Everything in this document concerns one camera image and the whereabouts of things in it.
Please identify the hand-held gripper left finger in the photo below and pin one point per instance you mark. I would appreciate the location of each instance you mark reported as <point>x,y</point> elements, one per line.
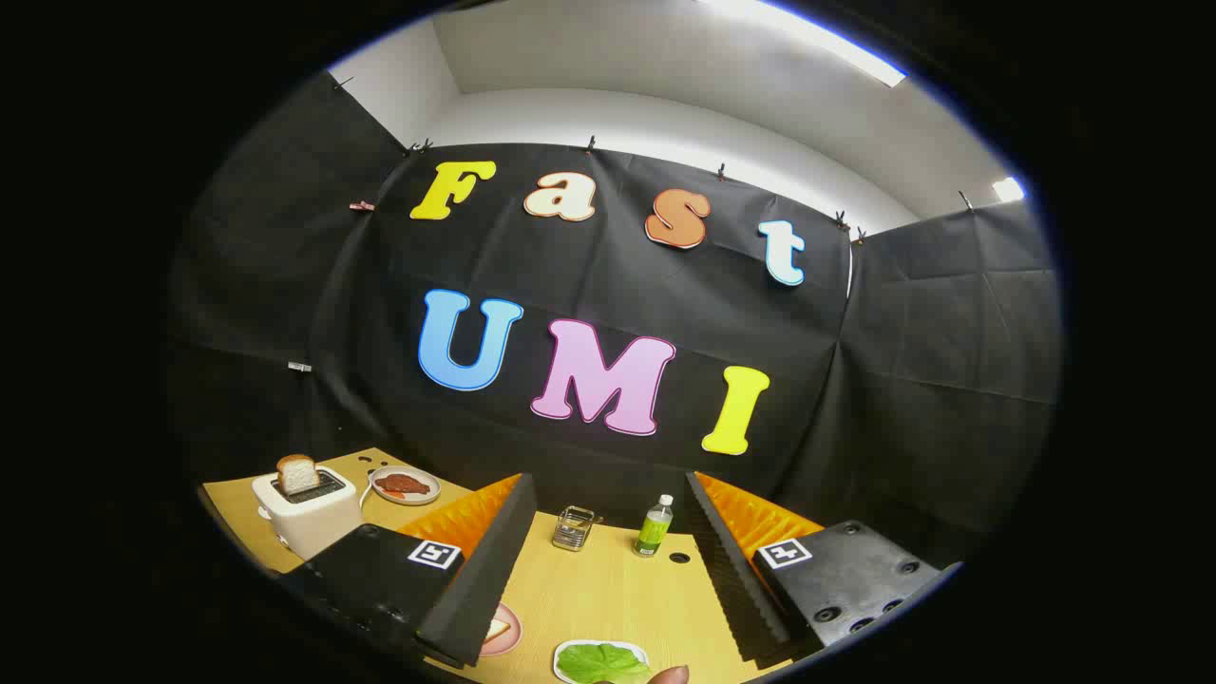
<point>484,579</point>

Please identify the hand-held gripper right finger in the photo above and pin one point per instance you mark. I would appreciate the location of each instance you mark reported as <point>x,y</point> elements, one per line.
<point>731,579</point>

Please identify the green lettuce leaf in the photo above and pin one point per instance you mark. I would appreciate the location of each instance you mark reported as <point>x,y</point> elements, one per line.
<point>603,663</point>

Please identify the toasted bread slice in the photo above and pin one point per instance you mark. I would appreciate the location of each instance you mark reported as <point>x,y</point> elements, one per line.
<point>297,473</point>

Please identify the pink plate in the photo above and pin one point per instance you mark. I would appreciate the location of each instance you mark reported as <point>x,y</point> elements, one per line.
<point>511,622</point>

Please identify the bread slice on pink plate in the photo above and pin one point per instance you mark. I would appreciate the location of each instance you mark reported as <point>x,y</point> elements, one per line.
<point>494,632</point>

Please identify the green label plastic bottle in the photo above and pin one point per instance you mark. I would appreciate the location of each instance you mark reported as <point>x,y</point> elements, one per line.
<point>654,527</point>

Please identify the white plate with meat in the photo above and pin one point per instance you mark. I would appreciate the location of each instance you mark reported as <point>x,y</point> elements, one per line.
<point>418,497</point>

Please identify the white oval plate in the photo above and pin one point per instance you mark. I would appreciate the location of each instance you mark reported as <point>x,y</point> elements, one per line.
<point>562,655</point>

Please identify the brown meat piece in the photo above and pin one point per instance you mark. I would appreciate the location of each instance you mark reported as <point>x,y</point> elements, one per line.
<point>404,484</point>

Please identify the white toaster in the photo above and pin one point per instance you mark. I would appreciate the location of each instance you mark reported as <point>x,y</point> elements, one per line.
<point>313,522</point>

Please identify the black backdrop cloth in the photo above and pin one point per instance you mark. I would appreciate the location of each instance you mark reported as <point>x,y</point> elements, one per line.
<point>617,275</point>

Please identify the small ceiling light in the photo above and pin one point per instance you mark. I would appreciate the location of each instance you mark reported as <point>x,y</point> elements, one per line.
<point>1009,190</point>

